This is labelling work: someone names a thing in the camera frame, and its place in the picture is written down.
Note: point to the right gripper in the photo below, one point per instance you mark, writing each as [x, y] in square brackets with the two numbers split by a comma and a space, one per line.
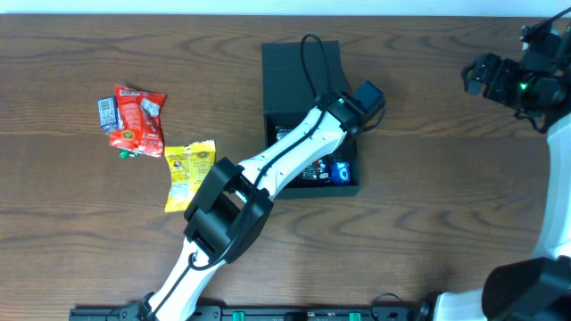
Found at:
[492, 76]

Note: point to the blue Oreo cookie pack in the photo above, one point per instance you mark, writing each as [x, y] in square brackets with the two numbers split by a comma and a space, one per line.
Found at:
[341, 173]

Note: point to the black Haribo candy bag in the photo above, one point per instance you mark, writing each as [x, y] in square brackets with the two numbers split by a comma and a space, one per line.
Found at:
[317, 172]

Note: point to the dark green lidded box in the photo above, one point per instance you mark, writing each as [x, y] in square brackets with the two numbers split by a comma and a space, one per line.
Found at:
[287, 99]

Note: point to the yellow snack bag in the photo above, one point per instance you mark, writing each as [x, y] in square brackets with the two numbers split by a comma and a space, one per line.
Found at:
[188, 165]

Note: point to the red candy bag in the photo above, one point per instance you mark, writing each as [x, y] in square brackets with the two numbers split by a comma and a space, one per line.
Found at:
[140, 113]

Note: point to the small green candy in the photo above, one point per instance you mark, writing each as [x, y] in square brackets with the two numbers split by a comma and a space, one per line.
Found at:
[124, 154]

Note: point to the small blue white packet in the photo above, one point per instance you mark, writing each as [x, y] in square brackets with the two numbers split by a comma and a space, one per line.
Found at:
[108, 114]

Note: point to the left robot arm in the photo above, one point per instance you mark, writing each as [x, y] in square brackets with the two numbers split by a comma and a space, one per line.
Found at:
[234, 201]

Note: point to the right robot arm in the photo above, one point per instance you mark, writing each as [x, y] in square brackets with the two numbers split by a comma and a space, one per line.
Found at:
[537, 89]

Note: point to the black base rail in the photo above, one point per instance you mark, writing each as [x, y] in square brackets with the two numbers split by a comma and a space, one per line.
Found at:
[400, 312]

